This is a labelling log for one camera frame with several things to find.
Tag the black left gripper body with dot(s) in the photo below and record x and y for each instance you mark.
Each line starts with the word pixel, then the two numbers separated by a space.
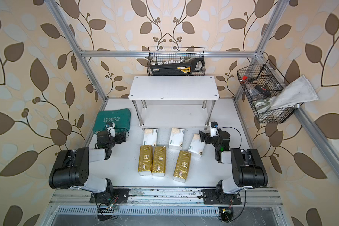
pixel 117 140

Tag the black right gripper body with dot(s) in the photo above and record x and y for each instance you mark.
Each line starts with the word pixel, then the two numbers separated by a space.
pixel 213 141

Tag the white tissue pack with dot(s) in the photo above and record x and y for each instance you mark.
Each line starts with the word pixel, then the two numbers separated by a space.
pixel 197 146
pixel 150 137
pixel 176 138

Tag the gold tissue pack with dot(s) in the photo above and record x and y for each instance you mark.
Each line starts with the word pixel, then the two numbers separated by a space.
pixel 145 161
pixel 159 161
pixel 182 166

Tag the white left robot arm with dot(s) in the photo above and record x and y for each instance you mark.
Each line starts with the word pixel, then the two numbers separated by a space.
pixel 71 168

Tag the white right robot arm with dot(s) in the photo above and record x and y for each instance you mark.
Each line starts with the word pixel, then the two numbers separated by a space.
pixel 248 171

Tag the white two-tier shelf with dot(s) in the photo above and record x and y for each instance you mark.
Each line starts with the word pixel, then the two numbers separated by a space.
pixel 174 101

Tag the green plastic container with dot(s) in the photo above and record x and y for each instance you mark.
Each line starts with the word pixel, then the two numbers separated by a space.
pixel 121 118

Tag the black device in right basket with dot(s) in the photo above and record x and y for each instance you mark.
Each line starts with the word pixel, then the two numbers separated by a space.
pixel 263 91

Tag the black yellow box in basket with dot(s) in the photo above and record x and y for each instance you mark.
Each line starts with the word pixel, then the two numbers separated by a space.
pixel 183 67

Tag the small circuit board left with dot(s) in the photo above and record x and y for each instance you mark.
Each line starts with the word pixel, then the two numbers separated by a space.
pixel 106 213

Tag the round black connector right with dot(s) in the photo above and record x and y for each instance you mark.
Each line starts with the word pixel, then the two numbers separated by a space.
pixel 225 214

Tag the white cloth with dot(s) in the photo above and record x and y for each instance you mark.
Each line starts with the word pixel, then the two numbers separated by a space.
pixel 299 91

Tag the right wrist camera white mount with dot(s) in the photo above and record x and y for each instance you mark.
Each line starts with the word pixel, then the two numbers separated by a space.
pixel 214 129

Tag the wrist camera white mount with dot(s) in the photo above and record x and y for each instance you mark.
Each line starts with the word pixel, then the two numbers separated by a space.
pixel 110 127
pixel 214 129

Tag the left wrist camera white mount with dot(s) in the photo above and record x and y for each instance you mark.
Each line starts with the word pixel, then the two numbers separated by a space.
pixel 110 127

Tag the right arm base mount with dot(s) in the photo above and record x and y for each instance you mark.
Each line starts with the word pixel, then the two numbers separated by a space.
pixel 212 197

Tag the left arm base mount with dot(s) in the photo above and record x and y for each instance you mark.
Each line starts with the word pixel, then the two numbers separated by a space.
pixel 117 196

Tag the black wire basket right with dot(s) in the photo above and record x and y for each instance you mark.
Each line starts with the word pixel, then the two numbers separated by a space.
pixel 259 84

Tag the black wire basket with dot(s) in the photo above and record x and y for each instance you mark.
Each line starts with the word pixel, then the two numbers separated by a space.
pixel 259 84
pixel 167 53

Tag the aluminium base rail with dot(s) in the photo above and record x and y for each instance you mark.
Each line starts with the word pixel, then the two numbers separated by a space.
pixel 195 196

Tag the black wire basket back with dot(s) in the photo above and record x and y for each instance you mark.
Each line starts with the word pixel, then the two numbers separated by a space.
pixel 167 53

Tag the aluminium frame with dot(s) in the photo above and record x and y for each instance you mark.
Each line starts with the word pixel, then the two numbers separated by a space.
pixel 317 136

